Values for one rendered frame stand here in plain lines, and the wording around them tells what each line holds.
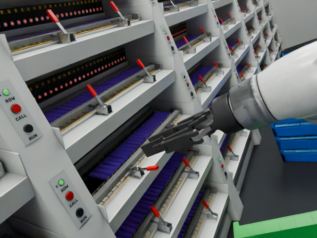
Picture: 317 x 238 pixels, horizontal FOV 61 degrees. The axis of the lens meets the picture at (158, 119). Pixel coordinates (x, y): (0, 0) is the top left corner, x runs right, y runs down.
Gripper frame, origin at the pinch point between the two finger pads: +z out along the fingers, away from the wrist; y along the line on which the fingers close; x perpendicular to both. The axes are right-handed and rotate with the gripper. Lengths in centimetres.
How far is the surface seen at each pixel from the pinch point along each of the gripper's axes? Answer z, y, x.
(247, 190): 23, -70, 65
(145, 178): 15.0, -5.0, 9.7
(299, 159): -2, -90, 67
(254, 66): 18, -187, 29
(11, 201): 13.3, 26.5, -8.8
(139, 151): 18.8, -13.2, 4.5
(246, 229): 6, -22, 47
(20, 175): 13.7, 22.4, -11.5
